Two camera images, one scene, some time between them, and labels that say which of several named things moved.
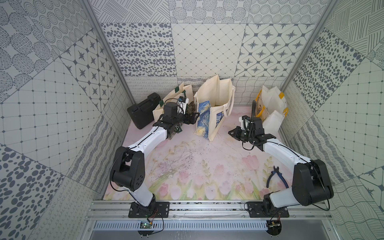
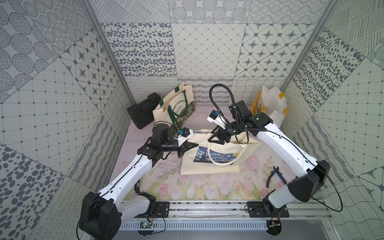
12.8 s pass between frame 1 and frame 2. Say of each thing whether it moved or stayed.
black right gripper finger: moved
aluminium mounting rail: stayed
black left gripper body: moved
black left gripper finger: moved
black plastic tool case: stayed
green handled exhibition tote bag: stayed
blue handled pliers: stayed
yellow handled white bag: stayed
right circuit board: stayed
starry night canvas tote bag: moved
